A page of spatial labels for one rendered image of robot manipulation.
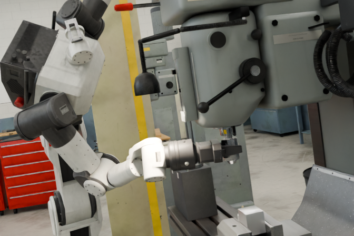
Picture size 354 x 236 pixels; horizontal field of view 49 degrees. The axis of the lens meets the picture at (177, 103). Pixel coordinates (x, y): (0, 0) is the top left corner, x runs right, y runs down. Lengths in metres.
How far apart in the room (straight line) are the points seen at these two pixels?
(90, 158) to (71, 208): 0.39
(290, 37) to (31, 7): 9.49
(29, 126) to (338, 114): 0.95
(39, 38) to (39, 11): 8.94
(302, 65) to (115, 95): 1.87
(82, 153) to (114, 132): 1.54
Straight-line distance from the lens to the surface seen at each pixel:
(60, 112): 1.21
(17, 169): 5.74
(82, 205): 1.66
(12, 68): 1.33
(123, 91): 2.82
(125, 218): 2.95
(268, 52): 1.10
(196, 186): 1.50
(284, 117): 8.49
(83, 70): 1.33
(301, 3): 1.17
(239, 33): 1.08
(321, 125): 1.42
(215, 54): 1.05
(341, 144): 1.35
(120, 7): 1.21
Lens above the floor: 1.45
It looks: 3 degrees down
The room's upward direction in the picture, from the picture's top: 8 degrees counter-clockwise
